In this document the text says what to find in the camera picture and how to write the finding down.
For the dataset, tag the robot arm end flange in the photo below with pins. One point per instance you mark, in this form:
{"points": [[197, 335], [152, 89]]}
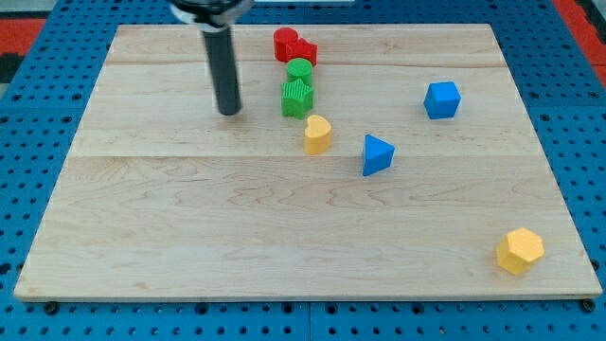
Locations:
{"points": [[210, 15]]}

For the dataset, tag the wooden board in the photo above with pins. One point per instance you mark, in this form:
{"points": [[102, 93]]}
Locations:
{"points": [[163, 199]]}

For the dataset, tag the yellow heart block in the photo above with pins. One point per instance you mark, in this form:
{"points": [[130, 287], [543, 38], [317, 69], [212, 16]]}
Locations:
{"points": [[317, 135]]}

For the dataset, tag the green star block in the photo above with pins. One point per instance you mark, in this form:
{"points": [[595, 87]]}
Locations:
{"points": [[296, 99]]}

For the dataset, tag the blue triangle block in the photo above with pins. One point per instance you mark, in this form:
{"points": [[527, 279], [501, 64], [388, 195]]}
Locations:
{"points": [[377, 155]]}

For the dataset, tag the green cylinder block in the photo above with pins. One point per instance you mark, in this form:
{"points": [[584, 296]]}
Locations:
{"points": [[299, 69]]}

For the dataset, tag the red star block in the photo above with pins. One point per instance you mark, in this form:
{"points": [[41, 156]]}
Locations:
{"points": [[302, 49]]}

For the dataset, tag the red cylinder block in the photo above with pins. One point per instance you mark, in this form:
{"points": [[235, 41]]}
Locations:
{"points": [[281, 38]]}

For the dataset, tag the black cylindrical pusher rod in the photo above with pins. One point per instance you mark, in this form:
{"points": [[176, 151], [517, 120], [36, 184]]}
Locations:
{"points": [[222, 63]]}

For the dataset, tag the blue cube block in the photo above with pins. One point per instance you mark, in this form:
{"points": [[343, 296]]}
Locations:
{"points": [[441, 100]]}

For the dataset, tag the yellow hexagon block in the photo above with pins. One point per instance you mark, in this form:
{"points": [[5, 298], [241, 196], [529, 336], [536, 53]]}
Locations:
{"points": [[519, 251]]}

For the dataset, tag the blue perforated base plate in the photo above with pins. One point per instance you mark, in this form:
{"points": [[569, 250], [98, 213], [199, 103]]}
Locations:
{"points": [[46, 98]]}

